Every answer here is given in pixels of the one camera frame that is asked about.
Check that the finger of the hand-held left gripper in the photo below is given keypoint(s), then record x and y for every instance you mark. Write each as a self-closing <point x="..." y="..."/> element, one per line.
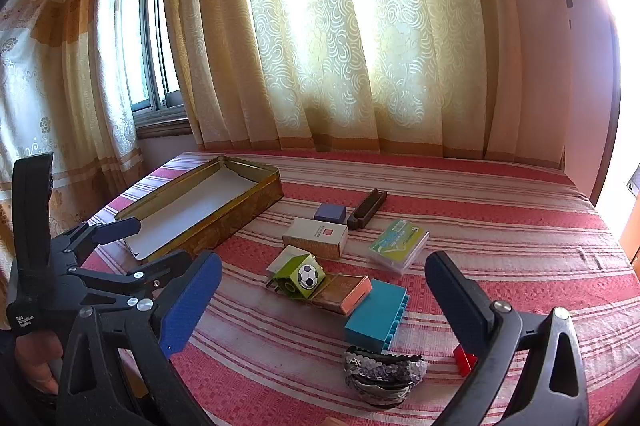
<point x="117" y="230"/>
<point x="155" y="273"/>

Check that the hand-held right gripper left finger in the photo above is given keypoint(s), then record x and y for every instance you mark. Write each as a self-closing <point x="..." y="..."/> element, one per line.
<point x="195" y="301"/>

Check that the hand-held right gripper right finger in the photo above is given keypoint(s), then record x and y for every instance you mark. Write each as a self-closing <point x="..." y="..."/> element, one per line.
<point x="457" y="301"/>

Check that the red toy block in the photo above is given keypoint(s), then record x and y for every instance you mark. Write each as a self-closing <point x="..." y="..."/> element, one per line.
<point x="464" y="360"/>

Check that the clear green-print card case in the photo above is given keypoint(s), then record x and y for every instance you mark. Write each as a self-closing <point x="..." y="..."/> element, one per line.
<point x="397" y="246"/>

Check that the teal toy block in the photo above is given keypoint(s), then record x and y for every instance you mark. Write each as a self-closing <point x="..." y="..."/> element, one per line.
<point x="372" y="321"/>

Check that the gold metal tin box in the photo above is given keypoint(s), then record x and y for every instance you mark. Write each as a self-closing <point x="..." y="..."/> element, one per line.
<point x="235" y="216"/>

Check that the white plug charger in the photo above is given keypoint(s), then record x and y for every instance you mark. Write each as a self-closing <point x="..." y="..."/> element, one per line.
<point x="284" y="262"/>

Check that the green soccer-ball toy block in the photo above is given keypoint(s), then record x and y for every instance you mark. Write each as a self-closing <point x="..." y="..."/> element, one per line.
<point x="290" y="278"/>

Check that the sequined hair clip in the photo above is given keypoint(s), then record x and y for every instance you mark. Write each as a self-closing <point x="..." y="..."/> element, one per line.
<point x="380" y="371"/>

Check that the copper-coloured case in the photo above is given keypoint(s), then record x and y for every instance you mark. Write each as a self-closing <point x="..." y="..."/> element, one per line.
<point x="345" y="293"/>

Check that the dark brown folding comb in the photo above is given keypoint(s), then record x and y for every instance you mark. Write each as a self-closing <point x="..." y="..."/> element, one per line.
<point x="365" y="211"/>

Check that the white carton box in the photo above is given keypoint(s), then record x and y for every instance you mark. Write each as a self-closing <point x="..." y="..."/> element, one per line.
<point x="315" y="233"/>

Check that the small purple box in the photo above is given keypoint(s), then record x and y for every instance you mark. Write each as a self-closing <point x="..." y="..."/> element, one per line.
<point x="330" y="212"/>

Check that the person's left hand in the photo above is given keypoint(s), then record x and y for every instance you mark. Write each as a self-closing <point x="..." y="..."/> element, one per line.
<point x="37" y="363"/>

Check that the red striped bed sheet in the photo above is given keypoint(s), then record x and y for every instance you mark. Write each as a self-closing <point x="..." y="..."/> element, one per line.
<point x="525" y="256"/>

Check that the narrow cream floral curtain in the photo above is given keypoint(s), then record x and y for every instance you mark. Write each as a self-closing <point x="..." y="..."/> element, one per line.
<point x="60" y="81"/>

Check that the grey framed window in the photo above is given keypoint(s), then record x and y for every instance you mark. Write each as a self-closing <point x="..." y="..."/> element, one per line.
<point x="145" y="56"/>

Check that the orange wooden wardrobe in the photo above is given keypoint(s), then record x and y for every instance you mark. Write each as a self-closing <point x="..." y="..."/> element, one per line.
<point x="631" y="251"/>

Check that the wide cream patterned curtain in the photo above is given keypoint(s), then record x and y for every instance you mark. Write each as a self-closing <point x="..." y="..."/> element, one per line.
<point x="325" y="31"/>

